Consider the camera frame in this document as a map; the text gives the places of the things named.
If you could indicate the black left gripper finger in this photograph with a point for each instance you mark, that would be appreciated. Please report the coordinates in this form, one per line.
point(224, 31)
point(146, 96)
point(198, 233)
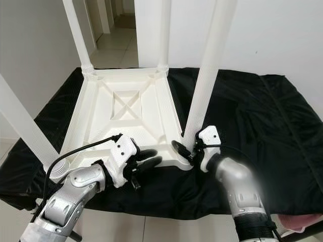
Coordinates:
point(147, 153)
point(149, 164)

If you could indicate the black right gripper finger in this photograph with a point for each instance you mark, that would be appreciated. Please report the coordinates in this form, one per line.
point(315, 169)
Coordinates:
point(181, 148)

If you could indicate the white plastic table top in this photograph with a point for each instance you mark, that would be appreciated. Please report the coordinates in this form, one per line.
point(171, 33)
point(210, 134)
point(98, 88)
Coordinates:
point(126, 101)

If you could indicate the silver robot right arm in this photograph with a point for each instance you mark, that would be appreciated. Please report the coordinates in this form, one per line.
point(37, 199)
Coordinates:
point(245, 196)

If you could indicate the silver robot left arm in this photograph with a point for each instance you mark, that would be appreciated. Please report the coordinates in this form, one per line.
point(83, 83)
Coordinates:
point(65, 201)

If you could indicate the pink fabric slipper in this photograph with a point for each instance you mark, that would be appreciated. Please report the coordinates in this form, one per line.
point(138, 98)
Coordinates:
point(300, 222)

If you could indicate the brown door mat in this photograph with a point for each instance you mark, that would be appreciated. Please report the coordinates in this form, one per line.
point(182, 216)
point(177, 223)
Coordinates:
point(124, 20)

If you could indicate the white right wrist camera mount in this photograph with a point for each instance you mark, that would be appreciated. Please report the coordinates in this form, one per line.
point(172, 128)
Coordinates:
point(209, 137)

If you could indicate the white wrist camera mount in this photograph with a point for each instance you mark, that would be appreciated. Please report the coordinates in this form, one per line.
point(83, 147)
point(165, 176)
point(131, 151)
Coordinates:
point(209, 137)
point(122, 150)

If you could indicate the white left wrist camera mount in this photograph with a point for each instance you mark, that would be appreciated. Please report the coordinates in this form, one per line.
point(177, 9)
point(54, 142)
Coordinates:
point(122, 150)

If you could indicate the white door frame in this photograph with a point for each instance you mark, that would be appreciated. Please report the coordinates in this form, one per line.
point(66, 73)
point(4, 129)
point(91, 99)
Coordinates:
point(98, 15)

